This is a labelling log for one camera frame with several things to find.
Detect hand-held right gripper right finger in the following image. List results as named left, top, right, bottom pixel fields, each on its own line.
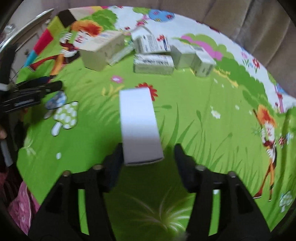
left=174, top=143, right=272, bottom=241

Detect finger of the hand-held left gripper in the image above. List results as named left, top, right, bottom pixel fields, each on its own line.
left=17, top=77, right=52, bottom=91
left=35, top=81, right=63, bottom=99

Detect pink quilted garment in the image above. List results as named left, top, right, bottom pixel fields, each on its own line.
left=7, top=181, right=41, bottom=234

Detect white box with black print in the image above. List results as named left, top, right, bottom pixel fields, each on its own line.
left=133, top=54, right=174, bottom=75

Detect large white box pink flower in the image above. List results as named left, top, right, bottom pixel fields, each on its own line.
left=79, top=31, right=126, bottom=72

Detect long plain white box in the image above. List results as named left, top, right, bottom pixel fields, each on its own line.
left=119, top=88, right=164, bottom=166

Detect small white box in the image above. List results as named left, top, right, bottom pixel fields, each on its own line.
left=191, top=50, right=217, bottom=77

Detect white box red blue logo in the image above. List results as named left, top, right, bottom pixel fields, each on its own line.
left=134, top=34, right=171, bottom=55

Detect chrome metal rail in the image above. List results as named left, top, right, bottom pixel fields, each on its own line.
left=0, top=8, right=56, bottom=55

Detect silver box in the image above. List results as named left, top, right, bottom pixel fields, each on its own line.
left=170, top=44, right=197, bottom=70

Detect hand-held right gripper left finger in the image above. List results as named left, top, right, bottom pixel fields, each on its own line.
left=28, top=142, right=125, bottom=241

